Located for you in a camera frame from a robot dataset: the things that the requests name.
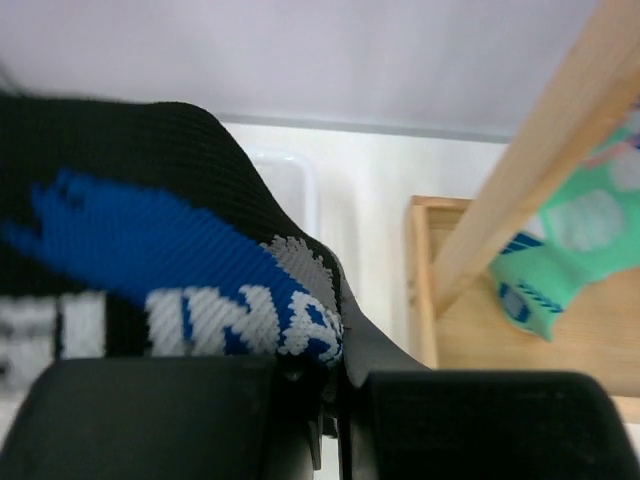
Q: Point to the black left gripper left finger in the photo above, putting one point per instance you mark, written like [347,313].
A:
[163,418]

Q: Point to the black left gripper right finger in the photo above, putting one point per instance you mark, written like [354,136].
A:
[399,419]

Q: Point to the black blue sport sock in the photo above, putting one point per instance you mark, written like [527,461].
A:
[133,230]

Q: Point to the green sock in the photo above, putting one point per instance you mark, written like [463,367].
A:
[586,231]

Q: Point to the wooden hanger rack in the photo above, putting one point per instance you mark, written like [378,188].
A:
[456,316]

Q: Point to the white plastic basket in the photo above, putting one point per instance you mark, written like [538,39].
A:
[292,181]

